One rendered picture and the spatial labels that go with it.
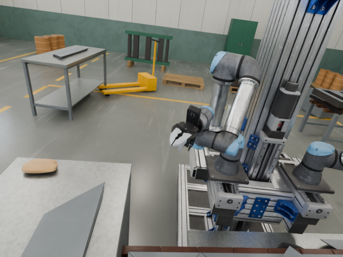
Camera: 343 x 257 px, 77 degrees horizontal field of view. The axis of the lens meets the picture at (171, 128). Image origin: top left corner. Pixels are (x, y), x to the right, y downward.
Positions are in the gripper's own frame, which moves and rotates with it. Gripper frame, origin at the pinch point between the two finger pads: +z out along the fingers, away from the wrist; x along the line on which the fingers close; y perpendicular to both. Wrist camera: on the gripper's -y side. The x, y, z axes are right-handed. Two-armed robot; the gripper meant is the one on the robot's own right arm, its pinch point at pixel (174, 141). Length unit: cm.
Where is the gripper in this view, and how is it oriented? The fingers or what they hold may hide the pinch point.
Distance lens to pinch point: 69.7
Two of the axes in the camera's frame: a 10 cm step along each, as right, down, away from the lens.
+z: -4.5, 3.8, -8.1
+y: -2.2, 8.3, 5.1
